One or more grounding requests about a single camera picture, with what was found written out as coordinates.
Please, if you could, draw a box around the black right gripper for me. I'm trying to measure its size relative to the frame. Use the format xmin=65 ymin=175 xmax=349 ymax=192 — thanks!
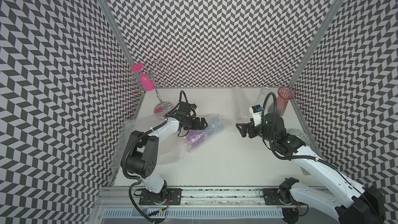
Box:
xmin=235 ymin=117 xmax=275 ymax=143

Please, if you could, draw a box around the blue purple vase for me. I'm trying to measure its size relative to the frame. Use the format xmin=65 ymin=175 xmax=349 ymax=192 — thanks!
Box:
xmin=183 ymin=115 xmax=224 ymax=152

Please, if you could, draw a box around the clear bubble wrap sheet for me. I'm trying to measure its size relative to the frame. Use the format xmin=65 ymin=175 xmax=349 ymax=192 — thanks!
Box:
xmin=111 ymin=116 xmax=179 ymax=179

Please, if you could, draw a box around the pink vase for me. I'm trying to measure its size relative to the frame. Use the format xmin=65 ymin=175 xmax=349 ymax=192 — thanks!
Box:
xmin=276 ymin=87 xmax=296 ymax=117

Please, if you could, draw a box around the clear glass vase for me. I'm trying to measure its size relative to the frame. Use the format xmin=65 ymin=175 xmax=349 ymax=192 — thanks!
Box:
xmin=255 ymin=87 xmax=274 ymax=113

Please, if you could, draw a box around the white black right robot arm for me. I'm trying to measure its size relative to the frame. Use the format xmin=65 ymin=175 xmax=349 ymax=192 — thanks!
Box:
xmin=236 ymin=113 xmax=386 ymax=224

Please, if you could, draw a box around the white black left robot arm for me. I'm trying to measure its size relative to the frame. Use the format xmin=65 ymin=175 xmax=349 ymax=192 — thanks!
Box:
xmin=120 ymin=102 xmax=208 ymax=204

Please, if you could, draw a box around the clear wrapped vase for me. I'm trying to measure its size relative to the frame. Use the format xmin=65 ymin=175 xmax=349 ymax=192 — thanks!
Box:
xmin=232 ymin=87 xmax=251 ymax=123

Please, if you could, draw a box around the green patterned bowl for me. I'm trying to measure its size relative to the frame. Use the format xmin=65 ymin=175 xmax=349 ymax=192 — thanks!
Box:
xmin=287 ymin=129 xmax=311 ymax=146

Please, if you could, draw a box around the pink plastic wine glass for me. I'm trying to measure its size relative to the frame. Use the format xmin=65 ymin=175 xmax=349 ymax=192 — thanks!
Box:
xmin=131 ymin=63 xmax=155 ymax=91

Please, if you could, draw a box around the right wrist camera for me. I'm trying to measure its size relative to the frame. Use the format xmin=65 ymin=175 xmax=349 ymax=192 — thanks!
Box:
xmin=249 ymin=105 xmax=263 ymax=127

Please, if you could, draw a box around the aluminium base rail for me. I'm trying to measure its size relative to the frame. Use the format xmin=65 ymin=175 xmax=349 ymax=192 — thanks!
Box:
xmin=96 ymin=186 xmax=352 ymax=209

